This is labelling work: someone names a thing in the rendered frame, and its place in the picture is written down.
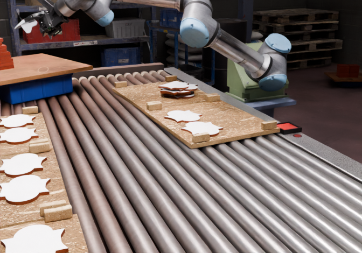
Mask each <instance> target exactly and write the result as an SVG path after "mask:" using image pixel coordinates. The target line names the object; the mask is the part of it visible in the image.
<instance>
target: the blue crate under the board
mask: <svg viewBox="0 0 362 253"><path fill-rule="evenodd" d="M72 75H73V73H70V74H64V75H58V76H52V77H48V78H42V79H36V80H30V81H24V82H18V83H12V84H8V85H2V86H0V99H1V100H3V101H5V102H7V103H9V104H12V105H13V104H19V103H23V102H28V101H34V100H38V99H44V98H47V97H52V96H57V95H62V94H67V93H72V92H73V85H72Z"/></svg>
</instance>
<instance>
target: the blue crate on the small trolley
mask: <svg viewBox="0 0 362 253"><path fill-rule="evenodd" d="M160 12H161V15H160V16H161V18H160V19H161V21H160V26H161V27H169V28H173V29H180V24H181V22H182V17H183V12H179V11H178V10H177V9H173V8H164V9H160Z"/></svg>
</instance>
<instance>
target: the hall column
mask: <svg viewBox="0 0 362 253"><path fill-rule="evenodd" d="M238 19H245V20H248V22H247V35H246V43H247V44H248V43H251V36H252V23H253V0H238Z"/></svg>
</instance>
